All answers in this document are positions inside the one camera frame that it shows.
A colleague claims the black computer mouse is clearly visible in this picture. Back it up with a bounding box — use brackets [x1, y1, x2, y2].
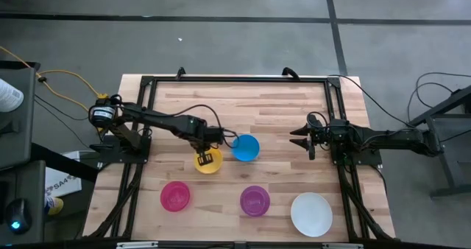
[4, 197, 32, 236]

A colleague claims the white cardboard box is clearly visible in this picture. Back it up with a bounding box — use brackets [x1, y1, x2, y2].
[44, 151, 83, 199]

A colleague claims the black diagonal bar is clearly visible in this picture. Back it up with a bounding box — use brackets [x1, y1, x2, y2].
[30, 142, 101, 184]

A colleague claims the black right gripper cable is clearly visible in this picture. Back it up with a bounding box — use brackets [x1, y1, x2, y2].
[305, 111, 329, 129]

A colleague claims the white labelled bottle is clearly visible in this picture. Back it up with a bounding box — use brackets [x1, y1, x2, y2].
[0, 78, 25, 113]

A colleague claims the yellow plastic bowl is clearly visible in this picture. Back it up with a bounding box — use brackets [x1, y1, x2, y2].
[194, 147, 224, 175]

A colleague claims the dark grey desk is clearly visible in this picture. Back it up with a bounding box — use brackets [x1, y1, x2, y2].
[0, 159, 47, 245]

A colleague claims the blue plastic bowl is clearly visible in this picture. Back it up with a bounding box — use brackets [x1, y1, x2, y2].
[230, 133, 261, 163]

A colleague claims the silver metal bracket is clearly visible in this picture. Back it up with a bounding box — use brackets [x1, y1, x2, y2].
[321, 242, 364, 249]
[116, 241, 160, 249]

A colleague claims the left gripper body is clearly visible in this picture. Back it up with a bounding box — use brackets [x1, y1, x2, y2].
[188, 126, 225, 156]

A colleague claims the black floor cable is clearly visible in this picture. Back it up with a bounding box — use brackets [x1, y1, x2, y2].
[33, 93, 92, 150]
[406, 71, 471, 124]

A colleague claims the dark grey equipment case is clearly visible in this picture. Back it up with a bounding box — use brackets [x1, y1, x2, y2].
[0, 60, 41, 170]

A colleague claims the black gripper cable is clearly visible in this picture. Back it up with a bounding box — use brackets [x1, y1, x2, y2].
[145, 103, 241, 150]
[305, 111, 329, 129]

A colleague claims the yellow extension cable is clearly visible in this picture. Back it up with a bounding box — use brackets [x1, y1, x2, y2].
[0, 45, 110, 118]

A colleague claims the purple translucent plastic bowl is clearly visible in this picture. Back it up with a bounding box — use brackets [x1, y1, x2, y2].
[239, 185, 272, 218]

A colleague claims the black metal stand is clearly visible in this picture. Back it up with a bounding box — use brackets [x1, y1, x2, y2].
[407, 85, 471, 199]

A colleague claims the black aluminium table frame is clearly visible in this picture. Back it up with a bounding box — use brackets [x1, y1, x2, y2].
[81, 74, 397, 243]

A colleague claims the white round plate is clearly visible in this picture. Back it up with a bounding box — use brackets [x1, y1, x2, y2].
[290, 192, 334, 238]

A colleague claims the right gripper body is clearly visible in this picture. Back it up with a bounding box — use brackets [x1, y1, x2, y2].
[307, 122, 334, 153]

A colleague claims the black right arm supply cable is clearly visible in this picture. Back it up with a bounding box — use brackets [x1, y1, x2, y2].
[326, 74, 419, 129]

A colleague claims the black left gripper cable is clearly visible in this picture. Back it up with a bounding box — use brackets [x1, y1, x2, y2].
[145, 103, 241, 150]

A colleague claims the pink translucent plastic bowl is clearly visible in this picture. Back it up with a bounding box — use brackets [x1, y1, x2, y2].
[160, 180, 191, 213]

